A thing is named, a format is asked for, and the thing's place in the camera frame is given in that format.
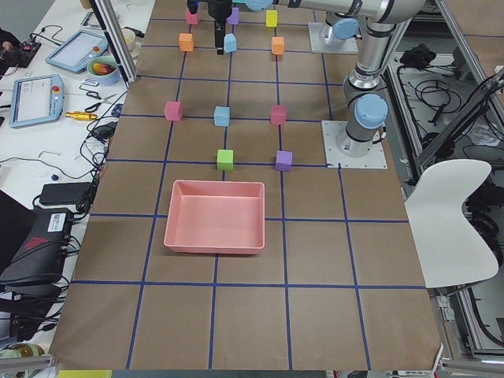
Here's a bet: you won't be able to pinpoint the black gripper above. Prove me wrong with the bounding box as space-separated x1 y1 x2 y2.
208 0 232 55

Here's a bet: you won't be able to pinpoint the light blue foam block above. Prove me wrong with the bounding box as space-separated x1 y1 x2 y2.
224 33 237 54
213 106 231 127

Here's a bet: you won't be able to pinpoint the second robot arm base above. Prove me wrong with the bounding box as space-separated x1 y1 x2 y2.
308 13 359 54

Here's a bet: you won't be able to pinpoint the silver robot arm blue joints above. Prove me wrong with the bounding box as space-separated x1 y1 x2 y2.
245 0 424 158

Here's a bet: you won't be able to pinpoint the purple foam block far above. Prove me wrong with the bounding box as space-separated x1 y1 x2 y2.
227 7 239 25

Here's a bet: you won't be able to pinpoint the purple foam block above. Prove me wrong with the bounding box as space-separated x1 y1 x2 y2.
227 7 239 25
275 150 293 172

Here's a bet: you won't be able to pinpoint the pink foam block far left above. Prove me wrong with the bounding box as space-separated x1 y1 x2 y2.
185 9 199 25

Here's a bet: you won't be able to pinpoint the orange foam block left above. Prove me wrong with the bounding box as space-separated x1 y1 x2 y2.
178 33 195 52

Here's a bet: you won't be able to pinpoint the orange foam block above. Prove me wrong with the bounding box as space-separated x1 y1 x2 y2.
178 33 195 52
271 36 285 56

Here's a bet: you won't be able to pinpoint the yellow foam block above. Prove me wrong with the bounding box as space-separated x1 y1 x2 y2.
265 9 278 28

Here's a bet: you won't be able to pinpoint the orange foam block right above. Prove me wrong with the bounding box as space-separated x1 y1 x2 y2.
271 36 285 56

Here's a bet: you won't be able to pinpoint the white mug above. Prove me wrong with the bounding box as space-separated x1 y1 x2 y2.
121 28 141 58

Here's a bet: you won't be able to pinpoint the pink foam block mid left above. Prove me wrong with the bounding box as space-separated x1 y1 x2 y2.
164 101 183 121

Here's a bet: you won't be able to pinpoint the pink foam block mid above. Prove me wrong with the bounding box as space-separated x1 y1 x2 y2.
164 101 183 121
270 105 287 125

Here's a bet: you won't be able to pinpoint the pink foam block mid right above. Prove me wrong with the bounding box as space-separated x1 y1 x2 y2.
270 105 287 125

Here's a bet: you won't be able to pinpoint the bowl with fruit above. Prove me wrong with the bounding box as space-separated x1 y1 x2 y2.
87 56 120 86

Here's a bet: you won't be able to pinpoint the green foam block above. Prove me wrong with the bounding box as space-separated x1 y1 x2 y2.
217 149 234 171

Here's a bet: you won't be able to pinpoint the black scissors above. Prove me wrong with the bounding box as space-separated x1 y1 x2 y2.
84 91 115 113

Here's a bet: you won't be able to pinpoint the teach pendant far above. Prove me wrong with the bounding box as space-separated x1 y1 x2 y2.
45 30 109 72

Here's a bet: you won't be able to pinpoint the teach pendant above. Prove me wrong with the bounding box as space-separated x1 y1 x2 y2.
9 74 65 128
45 30 109 72

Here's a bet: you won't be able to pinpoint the purple foam block near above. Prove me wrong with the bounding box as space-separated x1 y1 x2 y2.
275 150 293 172

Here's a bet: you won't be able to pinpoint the gold metal cylinder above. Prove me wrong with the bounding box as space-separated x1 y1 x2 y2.
65 112 98 121

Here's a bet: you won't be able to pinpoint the pink plastic tray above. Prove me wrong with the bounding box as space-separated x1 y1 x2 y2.
164 180 265 254

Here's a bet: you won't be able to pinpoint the teach pendant near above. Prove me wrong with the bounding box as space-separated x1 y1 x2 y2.
9 74 65 128

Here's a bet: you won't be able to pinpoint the black power adapter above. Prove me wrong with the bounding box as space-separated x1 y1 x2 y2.
39 182 91 206

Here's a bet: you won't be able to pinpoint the white chair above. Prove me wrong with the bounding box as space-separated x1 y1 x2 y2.
405 159 498 288

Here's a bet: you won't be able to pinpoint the aluminium frame post left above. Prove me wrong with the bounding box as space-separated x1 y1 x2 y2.
90 0 137 83

